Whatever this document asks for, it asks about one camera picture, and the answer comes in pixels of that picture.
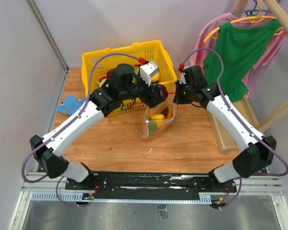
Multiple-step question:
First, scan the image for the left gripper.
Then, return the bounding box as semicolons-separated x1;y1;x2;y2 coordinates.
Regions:
120;72;166;108

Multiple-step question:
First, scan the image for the dark mangosteen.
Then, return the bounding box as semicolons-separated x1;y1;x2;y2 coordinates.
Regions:
156;84;168;99

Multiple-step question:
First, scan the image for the papaya half slice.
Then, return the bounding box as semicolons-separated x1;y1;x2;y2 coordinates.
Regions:
160;104;177;119

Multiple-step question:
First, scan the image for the clear zip top bag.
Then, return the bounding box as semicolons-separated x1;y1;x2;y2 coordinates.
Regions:
141;92;178;141

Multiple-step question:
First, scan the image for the yellow lemon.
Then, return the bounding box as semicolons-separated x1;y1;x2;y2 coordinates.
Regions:
150;114;166;128

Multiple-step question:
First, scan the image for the watermelon slice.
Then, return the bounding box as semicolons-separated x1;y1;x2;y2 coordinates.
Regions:
141;115;161;140

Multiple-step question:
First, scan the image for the yellow plastic basket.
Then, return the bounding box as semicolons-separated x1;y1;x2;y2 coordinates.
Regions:
81;40;178;115

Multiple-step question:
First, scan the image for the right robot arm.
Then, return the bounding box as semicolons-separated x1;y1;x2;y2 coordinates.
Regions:
173;66;276;192

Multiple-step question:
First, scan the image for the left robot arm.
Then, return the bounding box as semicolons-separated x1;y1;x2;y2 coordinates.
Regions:
30;61;168;190

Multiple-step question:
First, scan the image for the green tank top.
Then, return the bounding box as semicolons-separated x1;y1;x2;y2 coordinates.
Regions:
214;19;281;103

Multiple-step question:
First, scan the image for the yellow apple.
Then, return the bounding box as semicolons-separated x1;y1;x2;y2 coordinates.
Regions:
151;72;160;83

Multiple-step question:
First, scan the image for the pink shirt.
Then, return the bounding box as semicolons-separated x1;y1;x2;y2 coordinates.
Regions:
190;12;283;84

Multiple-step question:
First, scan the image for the wooden clothes rack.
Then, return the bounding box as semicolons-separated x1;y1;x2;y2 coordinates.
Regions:
193;0;288;153

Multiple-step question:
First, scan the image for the blue cloth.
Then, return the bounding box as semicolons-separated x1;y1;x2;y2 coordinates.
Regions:
55;94;85;116

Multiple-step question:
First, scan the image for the yellow clothes hanger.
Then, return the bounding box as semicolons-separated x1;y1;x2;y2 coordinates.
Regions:
204;0;276;43

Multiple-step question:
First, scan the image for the grey clothes hanger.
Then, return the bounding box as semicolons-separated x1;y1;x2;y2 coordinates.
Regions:
231;0;271;18

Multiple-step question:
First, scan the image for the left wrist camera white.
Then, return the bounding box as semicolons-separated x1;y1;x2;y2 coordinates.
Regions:
140;61;160;85

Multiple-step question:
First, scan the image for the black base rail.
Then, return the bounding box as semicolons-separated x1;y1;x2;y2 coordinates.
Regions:
65;171;237;202

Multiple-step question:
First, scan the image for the aluminium frame post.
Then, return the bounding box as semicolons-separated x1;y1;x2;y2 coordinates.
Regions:
26;0;70;72

